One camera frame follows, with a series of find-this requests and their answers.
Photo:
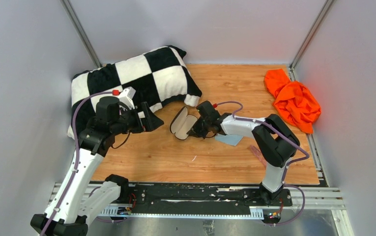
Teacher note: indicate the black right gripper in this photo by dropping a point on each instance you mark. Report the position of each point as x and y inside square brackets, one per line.
[195, 131]

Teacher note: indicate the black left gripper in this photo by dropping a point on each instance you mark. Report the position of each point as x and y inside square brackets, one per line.
[149, 122]

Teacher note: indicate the black glasses case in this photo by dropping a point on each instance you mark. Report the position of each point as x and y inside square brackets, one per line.
[182, 123]

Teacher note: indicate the light blue cleaning cloth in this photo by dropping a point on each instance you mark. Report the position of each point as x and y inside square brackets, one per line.
[232, 140]

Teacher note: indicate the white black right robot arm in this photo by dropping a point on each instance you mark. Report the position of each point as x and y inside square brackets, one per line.
[276, 142]

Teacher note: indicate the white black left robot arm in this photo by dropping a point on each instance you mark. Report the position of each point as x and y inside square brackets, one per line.
[68, 214]

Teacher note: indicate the pink transparent sunglasses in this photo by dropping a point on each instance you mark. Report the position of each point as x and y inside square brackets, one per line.
[257, 153]

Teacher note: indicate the black white checkered pillow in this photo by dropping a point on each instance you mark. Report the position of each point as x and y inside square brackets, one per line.
[158, 77]

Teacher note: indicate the orange crumpled cloth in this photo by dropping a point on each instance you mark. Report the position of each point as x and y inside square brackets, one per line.
[292, 100]

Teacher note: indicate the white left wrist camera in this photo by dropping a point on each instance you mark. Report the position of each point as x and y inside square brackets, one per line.
[125, 97]

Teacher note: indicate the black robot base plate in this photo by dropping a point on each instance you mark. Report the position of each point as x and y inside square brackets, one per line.
[208, 199]

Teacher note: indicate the aluminium frame rail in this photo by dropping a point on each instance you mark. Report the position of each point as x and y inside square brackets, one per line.
[81, 32]

